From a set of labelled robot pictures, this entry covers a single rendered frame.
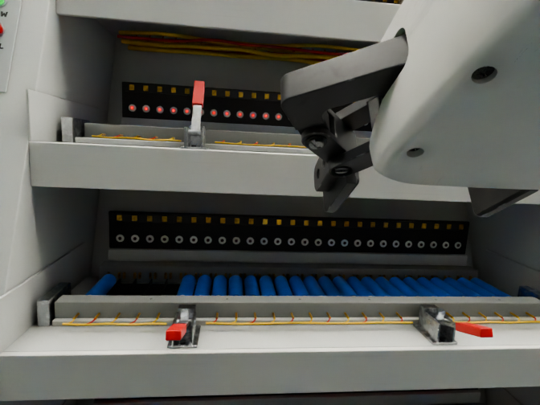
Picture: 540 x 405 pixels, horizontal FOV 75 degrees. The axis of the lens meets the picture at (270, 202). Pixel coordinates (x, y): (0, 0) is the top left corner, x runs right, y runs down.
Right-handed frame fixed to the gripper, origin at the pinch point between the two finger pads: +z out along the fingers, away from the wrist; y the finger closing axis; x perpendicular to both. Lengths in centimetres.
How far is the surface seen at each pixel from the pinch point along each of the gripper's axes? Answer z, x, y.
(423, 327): 21.7, -6.5, 11.3
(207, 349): 19.6, -8.4, -11.9
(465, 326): 14.9, -6.8, 11.7
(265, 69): 29.9, 36.6, -4.9
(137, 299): 23.2, -3.3, -19.8
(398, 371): 20.3, -10.7, 7.1
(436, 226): 30.9, 8.8, 21.5
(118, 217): 30.9, 8.8, -25.7
